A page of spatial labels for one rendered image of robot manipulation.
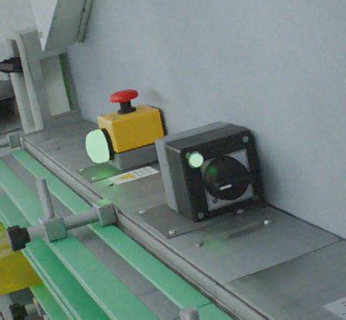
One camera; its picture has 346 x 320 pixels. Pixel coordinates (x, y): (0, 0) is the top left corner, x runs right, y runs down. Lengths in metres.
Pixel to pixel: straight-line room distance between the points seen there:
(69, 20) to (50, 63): 0.23
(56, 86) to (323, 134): 0.93
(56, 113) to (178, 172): 0.77
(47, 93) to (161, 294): 0.89
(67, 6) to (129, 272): 0.61
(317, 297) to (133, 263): 0.26
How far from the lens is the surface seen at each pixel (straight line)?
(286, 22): 0.77
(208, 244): 0.82
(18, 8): 5.22
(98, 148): 1.15
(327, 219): 0.80
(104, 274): 0.85
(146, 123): 1.15
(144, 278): 0.83
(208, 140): 0.88
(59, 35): 1.44
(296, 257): 0.75
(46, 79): 1.62
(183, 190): 0.89
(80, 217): 1.00
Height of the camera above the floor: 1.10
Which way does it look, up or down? 18 degrees down
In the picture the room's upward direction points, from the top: 106 degrees counter-clockwise
